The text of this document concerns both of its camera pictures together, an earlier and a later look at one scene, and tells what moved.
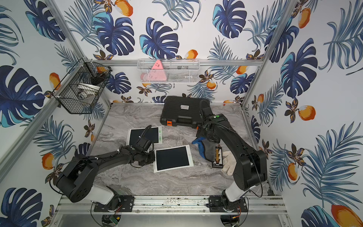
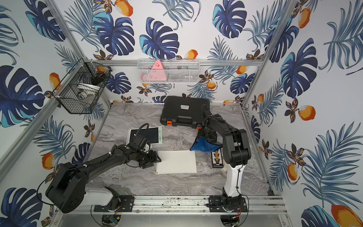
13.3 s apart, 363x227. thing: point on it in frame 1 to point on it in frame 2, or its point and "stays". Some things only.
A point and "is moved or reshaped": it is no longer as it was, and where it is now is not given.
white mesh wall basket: (175, 71) stays
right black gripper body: (202, 131) stays
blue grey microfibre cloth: (207, 147) is moved or reshaped
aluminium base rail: (273, 205) stays
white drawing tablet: (172, 158) is moved or reshaped
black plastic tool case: (181, 110) stays
